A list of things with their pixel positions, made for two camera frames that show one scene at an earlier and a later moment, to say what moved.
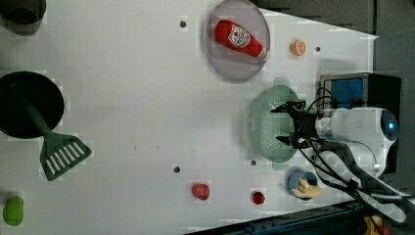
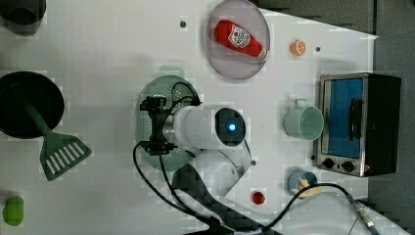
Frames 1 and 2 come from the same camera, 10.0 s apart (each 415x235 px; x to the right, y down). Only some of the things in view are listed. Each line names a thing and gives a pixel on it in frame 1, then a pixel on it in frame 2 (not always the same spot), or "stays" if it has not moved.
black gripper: [304, 124] to [157, 145]
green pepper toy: [13, 212] stays
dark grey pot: [23, 17] stays
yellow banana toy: [304, 190] stays
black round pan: [18, 86] stays
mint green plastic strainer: [266, 124] to [180, 92]
